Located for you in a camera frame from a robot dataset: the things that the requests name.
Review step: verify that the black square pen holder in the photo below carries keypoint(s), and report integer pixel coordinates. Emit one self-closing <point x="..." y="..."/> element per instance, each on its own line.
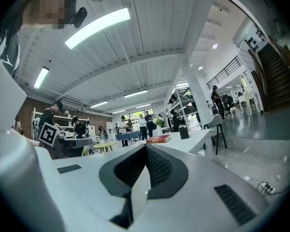
<point x="184" y="133"/>

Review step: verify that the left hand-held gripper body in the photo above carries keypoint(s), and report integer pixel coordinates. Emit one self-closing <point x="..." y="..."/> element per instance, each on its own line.
<point x="48" y="134"/>

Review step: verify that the black head-mounted camera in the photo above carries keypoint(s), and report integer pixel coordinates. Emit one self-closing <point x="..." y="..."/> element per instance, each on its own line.
<point x="80" y="17"/>

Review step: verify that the yellow round table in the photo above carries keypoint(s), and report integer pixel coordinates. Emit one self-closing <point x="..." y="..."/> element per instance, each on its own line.
<point x="105" y="144"/>

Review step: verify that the white ribbed vase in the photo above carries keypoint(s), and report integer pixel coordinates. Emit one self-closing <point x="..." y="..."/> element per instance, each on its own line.
<point x="158" y="132"/>

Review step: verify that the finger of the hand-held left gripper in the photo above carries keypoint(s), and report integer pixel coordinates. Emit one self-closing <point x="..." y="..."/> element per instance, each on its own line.
<point x="78" y="142"/>

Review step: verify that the red hardcover book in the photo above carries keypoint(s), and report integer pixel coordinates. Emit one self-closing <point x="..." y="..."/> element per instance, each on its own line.
<point x="158" y="139"/>

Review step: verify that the long ceiling light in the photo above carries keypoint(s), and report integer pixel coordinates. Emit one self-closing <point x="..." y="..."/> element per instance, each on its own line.
<point x="119" y="111"/>
<point x="143" y="106"/>
<point x="99" y="104"/>
<point x="97" y="28"/>
<point x="135" y="93"/>
<point x="41" y="77"/>

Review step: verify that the black metal railing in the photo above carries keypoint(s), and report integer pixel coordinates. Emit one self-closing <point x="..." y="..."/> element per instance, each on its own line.
<point x="224" y="72"/>

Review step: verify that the large window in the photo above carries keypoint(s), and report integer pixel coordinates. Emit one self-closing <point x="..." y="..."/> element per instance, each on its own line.
<point x="133" y="116"/>

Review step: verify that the white stool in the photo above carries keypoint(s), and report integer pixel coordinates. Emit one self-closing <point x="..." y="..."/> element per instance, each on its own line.
<point x="233" y="109"/>

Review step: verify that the white artificial flowers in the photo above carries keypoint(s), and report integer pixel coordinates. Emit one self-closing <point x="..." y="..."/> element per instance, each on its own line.
<point x="157" y="121"/>

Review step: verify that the person's head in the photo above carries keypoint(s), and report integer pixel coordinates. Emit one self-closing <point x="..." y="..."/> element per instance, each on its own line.
<point x="50" y="8"/>

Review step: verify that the white wall shelf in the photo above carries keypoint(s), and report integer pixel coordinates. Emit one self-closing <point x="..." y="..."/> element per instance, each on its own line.
<point x="65" y="121"/>

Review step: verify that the round ceiling downlight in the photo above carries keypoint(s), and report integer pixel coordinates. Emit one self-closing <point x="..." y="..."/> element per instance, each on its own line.
<point x="200" y="67"/>
<point x="214" y="46"/>

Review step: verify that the white display board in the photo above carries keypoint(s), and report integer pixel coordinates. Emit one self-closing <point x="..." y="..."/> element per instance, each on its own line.
<point x="255" y="39"/>

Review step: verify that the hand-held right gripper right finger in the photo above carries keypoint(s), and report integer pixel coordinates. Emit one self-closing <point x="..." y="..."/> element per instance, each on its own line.
<point x="195" y="178"/>

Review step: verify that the dark wooden staircase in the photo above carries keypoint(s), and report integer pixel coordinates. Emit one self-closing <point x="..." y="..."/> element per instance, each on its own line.
<point x="278" y="76"/>

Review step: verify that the person's black shirt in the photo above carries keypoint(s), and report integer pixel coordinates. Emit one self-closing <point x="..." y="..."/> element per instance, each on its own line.
<point x="8" y="52"/>

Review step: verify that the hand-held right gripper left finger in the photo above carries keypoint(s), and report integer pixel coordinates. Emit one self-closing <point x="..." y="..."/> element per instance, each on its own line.
<point x="87" y="178"/>

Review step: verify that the blue cloth table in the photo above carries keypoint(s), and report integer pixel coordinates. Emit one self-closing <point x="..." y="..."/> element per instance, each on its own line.
<point x="129" y="136"/>

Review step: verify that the white dressing table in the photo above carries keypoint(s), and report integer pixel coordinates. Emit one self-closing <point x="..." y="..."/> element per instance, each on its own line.
<point x="246" y="97"/>

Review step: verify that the grey chair with black legs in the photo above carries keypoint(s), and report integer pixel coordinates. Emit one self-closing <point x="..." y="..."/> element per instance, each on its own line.
<point x="217" y="123"/>

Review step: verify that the white power strip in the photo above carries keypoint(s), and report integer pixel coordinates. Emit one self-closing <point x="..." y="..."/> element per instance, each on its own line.
<point x="269" y="188"/>

